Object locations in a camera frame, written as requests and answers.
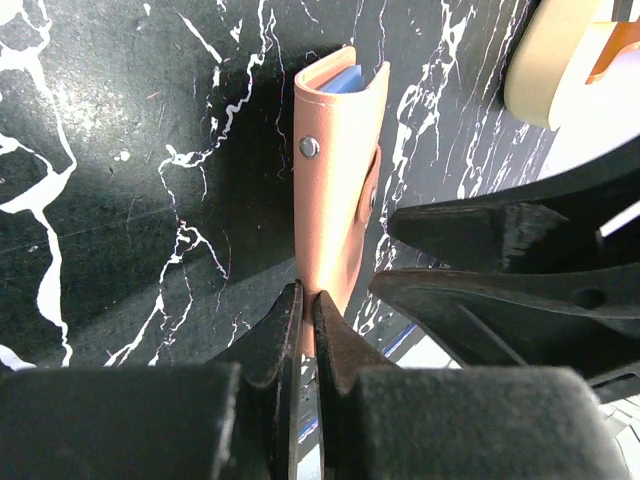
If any beige card tray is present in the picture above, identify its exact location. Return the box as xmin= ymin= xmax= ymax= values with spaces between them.
xmin=503 ymin=0 xmax=640 ymax=132

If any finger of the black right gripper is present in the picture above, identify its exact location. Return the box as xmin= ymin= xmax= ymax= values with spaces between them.
xmin=369 ymin=265 xmax=639 ymax=379

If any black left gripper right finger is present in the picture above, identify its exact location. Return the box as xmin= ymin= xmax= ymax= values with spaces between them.
xmin=312 ymin=293 xmax=629 ymax=479

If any pink leather card holder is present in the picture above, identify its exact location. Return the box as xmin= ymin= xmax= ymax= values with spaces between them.
xmin=293 ymin=46 xmax=390 ymax=358

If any orange wooden shelf rack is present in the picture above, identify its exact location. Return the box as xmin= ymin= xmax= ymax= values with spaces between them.
xmin=585 ymin=21 xmax=639 ymax=85

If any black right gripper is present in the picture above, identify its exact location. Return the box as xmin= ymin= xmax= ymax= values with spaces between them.
xmin=389 ymin=139 xmax=639 ymax=271

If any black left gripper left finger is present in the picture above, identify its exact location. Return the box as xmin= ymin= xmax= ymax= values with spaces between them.
xmin=1 ymin=283 xmax=303 ymax=479

